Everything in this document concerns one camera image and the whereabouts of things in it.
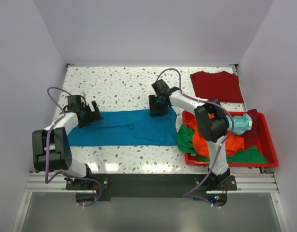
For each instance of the red plastic bin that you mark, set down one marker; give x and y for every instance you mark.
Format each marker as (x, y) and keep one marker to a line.
(263, 143)

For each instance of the orange t shirt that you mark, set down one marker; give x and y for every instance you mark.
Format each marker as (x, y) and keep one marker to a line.
(199, 146)

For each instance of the blue t shirt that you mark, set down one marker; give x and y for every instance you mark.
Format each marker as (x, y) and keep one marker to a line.
(127, 128)

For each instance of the dark red crumpled shirt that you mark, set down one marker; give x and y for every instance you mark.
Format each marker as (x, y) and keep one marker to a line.
(250, 136)

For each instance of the green t shirt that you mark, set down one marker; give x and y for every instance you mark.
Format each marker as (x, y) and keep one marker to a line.
(251, 155)

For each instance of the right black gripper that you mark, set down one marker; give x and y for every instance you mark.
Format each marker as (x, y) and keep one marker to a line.
(153, 108)

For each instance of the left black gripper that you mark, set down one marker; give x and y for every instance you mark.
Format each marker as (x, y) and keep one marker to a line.
(94, 116)

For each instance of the folded dark red t shirt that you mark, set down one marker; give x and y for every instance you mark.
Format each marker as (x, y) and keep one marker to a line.
(222, 86)

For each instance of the aluminium frame rail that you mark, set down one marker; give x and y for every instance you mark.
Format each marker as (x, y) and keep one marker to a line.
(246, 183)

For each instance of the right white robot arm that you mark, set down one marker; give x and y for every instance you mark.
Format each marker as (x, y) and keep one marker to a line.
(211, 121)

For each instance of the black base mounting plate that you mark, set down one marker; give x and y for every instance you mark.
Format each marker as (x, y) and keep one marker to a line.
(104, 187)

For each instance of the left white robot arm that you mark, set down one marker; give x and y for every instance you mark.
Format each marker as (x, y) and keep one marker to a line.
(50, 146)

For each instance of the light teal t shirt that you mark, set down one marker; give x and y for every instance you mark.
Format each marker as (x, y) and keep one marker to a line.
(241, 124)

